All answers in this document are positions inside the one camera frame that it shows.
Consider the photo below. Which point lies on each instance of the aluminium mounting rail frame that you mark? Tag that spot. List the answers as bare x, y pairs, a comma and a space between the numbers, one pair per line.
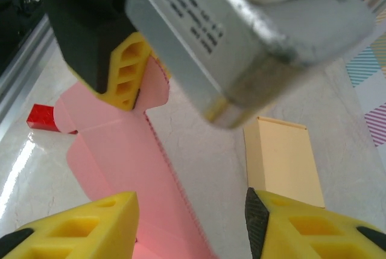
18, 69

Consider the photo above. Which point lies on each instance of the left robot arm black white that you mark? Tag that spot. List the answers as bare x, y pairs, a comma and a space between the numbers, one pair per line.
12, 14

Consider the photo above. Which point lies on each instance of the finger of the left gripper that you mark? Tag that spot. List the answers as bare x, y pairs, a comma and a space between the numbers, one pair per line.
90, 38

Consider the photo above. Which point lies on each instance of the yellow paper box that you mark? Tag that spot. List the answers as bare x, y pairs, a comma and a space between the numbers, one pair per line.
280, 159

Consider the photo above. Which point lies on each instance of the pink paper box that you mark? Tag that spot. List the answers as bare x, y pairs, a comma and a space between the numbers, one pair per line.
120, 156

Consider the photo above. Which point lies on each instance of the red toy block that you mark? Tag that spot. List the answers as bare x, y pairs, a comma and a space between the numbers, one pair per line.
42, 118

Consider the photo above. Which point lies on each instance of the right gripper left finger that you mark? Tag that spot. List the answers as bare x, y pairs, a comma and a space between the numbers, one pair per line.
75, 232

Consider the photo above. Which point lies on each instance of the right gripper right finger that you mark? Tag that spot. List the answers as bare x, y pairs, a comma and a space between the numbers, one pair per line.
301, 235

